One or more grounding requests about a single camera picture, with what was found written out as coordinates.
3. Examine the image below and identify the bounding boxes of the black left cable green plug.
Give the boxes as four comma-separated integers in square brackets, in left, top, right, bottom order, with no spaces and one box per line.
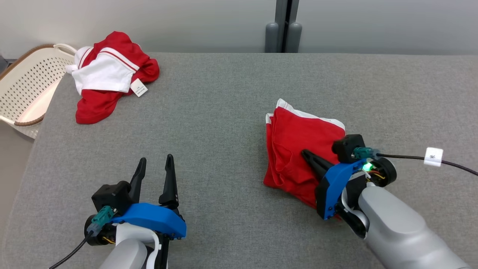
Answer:
[49,205,117,269]

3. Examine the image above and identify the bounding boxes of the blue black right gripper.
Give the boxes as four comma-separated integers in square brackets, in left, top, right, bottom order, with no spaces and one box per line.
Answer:
[301,149,397,220]

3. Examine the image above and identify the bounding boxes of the black cable green plug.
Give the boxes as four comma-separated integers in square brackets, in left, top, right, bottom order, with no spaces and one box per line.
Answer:
[353,147,478,176]
[49,205,117,269]

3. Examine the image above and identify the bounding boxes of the red white jersey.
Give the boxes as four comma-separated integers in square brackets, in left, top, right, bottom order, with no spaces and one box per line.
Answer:
[65,31,160,125]

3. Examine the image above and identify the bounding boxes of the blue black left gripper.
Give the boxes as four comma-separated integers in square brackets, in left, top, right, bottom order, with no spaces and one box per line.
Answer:
[84,154,186,269]

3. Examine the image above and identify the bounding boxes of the red shorts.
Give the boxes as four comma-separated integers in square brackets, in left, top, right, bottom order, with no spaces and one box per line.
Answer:
[263,98,347,221]

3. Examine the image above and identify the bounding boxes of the grey metal wall post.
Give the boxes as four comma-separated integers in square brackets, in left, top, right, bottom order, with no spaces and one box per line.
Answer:
[265,0,302,53]

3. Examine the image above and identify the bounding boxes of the cream perforated laundry basket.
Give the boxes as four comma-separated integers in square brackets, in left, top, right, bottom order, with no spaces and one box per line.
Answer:
[0,43,78,139]

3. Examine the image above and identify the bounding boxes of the white cable tag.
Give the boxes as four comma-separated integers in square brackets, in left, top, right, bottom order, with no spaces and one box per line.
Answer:
[424,147,444,167]

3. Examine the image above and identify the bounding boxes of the black right cable green plug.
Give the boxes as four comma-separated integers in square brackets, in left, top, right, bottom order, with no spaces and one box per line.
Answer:
[353,147,478,176]

